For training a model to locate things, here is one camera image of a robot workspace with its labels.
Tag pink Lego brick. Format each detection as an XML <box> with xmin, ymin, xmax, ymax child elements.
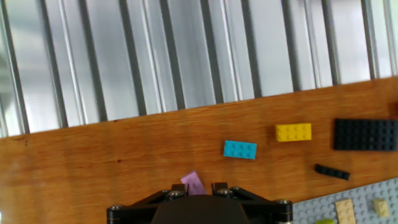
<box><xmin>180</xmin><ymin>170</ymin><xmax>208</xmax><ymax>196</ymax></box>

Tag cyan Lego brick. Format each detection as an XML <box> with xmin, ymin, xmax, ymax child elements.
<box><xmin>223</xmin><ymin>140</ymin><xmax>258</xmax><ymax>161</ymax></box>

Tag tan Lego plate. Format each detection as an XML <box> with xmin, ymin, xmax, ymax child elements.
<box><xmin>335</xmin><ymin>198</ymin><xmax>357</xmax><ymax>224</ymax></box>

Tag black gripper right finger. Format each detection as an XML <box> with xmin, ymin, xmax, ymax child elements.
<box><xmin>211</xmin><ymin>182</ymin><xmax>294</xmax><ymax>224</ymax></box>

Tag black Lego plate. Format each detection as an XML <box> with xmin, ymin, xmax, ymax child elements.
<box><xmin>333</xmin><ymin>118</ymin><xmax>398</xmax><ymax>152</ymax></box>

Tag wood grain mat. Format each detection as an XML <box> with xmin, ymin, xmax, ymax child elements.
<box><xmin>0</xmin><ymin>76</ymin><xmax>398</xmax><ymax>224</ymax></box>

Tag small black Lego brick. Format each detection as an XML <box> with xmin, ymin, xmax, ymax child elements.
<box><xmin>313</xmin><ymin>164</ymin><xmax>351</xmax><ymax>181</ymax></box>

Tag yellow Lego brick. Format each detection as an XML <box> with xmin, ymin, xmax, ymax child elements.
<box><xmin>275</xmin><ymin>123</ymin><xmax>313</xmax><ymax>142</ymax></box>

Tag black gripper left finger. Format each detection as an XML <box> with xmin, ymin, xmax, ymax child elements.
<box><xmin>107</xmin><ymin>183</ymin><xmax>190</xmax><ymax>224</ymax></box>

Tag grey Lego baseplate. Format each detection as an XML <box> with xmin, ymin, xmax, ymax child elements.
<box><xmin>292</xmin><ymin>177</ymin><xmax>398</xmax><ymax>224</ymax></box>

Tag small tan Lego brick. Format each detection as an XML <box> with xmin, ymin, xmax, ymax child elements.
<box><xmin>373</xmin><ymin>198</ymin><xmax>391</xmax><ymax>218</ymax></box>

